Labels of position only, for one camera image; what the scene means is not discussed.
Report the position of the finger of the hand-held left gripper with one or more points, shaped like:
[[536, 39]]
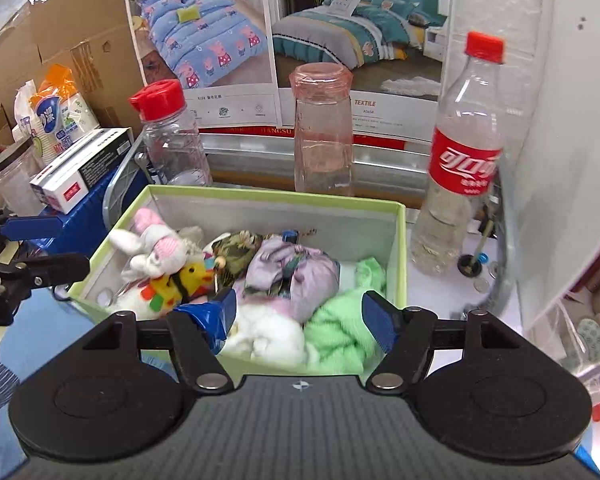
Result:
[[30, 227], [45, 267]]

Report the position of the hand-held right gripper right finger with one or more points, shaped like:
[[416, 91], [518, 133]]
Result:
[[380, 321]]

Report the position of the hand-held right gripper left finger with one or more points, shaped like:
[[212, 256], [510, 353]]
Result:
[[221, 314]]

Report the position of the green plush toy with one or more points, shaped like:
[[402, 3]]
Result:
[[345, 332]]

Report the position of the white plush toy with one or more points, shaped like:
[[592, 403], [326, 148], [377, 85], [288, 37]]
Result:
[[270, 336]]

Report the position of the green cardboard box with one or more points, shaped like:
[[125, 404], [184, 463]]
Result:
[[280, 215]]

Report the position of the clear jar with dark lid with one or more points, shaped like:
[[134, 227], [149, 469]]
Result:
[[15, 180]]

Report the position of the blue sealing machine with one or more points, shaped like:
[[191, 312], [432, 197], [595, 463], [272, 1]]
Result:
[[80, 222]]

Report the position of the blue table mat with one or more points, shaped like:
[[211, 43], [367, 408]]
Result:
[[35, 327]]

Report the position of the dark floral pouch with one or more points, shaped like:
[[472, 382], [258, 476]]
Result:
[[235, 250]]

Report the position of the purple floral cloth bundle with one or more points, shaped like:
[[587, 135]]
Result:
[[290, 275]]

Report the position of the black and white carton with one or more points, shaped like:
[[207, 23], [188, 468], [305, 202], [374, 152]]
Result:
[[85, 160]]

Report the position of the pink and white bunny plush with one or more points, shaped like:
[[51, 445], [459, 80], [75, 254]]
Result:
[[155, 246]]

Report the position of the black round stopper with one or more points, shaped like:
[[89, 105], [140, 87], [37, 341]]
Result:
[[467, 266]]

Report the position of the bag of paper cups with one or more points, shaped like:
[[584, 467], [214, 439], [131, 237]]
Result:
[[24, 110]]

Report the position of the orange paper cup pack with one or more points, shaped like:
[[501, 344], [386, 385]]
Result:
[[60, 110]]

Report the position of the grey curved metal bar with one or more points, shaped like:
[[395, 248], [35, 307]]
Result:
[[502, 260]]

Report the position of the clear bottle with red cap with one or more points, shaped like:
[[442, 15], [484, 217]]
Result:
[[175, 150]]

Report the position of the cola bottle with red label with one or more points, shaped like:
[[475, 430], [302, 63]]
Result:
[[460, 160]]

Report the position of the pink glass bottle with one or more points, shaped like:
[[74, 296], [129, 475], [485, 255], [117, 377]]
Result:
[[322, 135]]

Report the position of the clear plastic bag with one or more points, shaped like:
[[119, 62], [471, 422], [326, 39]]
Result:
[[580, 330]]

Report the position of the large brown cardboard box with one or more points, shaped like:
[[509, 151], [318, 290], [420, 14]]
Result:
[[70, 25]]

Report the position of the blue cartoon bedding poster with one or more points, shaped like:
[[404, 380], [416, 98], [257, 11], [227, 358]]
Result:
[[200, 35]]

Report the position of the white shelf unit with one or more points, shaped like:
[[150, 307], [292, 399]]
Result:
[[555, 110]]

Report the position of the teal grey bedding poster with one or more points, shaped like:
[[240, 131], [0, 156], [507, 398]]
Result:
[[360, 35]]

